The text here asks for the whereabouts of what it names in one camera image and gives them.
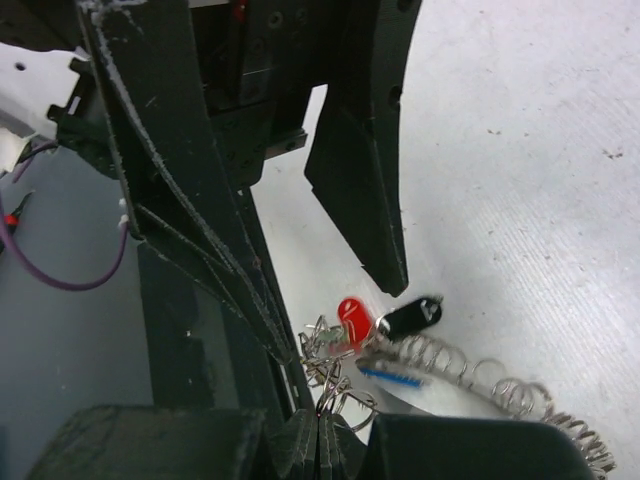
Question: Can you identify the blue key tag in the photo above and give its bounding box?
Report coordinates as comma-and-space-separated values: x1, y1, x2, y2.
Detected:
358, 367, 425, 389

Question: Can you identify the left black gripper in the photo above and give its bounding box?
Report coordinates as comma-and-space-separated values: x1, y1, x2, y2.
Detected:
49, 0, 424, 416

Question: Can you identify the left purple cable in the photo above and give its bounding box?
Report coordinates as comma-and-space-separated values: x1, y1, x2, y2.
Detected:
0, 139, 131, 292

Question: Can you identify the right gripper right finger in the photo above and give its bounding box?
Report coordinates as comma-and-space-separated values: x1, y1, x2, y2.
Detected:
319, 414, 607, 480

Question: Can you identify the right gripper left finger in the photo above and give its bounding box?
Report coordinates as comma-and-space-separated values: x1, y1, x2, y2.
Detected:
27, 405, 317, 479

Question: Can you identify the red key tag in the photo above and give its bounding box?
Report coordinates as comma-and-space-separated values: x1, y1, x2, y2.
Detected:
337, 297, 373, 351

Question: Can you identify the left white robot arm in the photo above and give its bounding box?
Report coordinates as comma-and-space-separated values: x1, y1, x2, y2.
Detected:
1, 1, 420, 408

